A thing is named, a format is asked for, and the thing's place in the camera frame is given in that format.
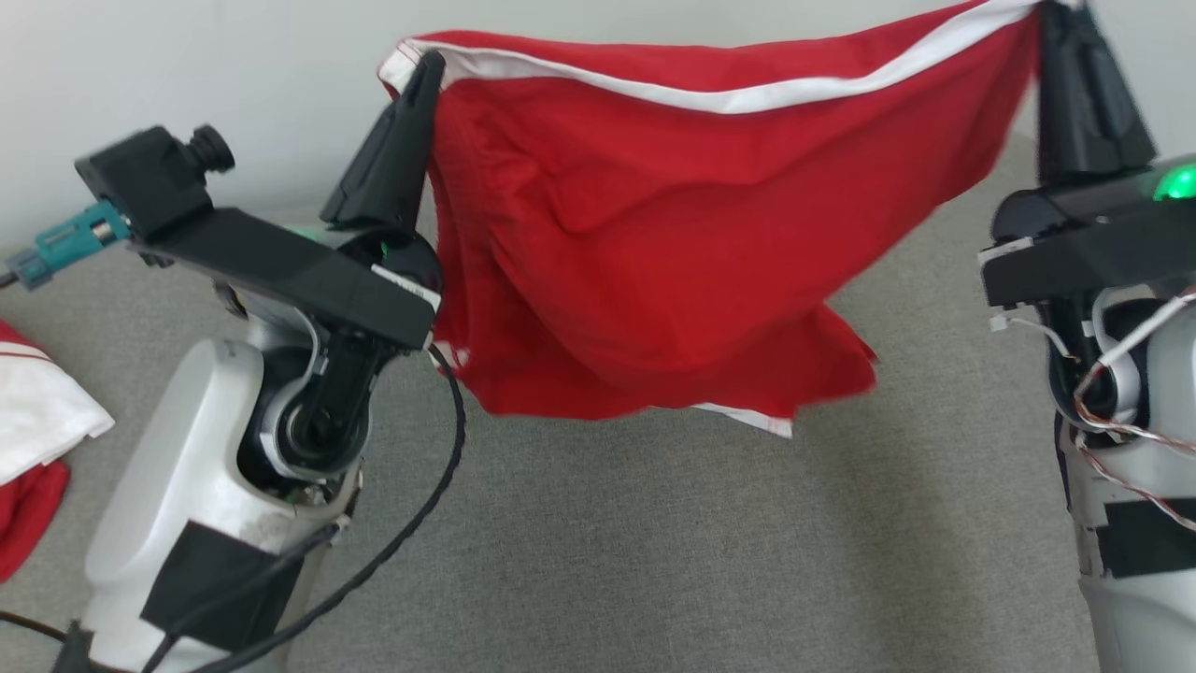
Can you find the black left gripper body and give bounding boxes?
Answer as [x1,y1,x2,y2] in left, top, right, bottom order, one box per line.
[140,208,442,350]

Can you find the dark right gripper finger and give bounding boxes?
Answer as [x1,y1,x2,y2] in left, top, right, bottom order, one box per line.
[1037,0,1085,184]
[1065,0,1160,175]

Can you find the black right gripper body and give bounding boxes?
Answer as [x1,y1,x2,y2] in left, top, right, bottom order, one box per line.
[979,154,1196,309]

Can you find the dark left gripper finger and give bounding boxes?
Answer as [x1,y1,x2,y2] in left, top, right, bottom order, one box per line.
[374,51,447,235]
[320,56,426,230]

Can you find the red shorts white stripe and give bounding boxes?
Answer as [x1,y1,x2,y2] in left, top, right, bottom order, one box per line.
[378,0,1043,440]

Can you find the red white number jersey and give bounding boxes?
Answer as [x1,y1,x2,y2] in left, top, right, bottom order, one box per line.
[0,318,115,582]

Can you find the thin twisted wire bundle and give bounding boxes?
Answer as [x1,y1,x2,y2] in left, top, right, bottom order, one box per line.
[990,290,1196,534]

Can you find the thin black cable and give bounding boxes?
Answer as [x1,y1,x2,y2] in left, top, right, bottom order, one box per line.
[0,610,80,648]
[140,346,466,673]

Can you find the teal cable connector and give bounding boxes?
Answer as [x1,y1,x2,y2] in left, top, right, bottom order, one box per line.
[7,201,132,291]

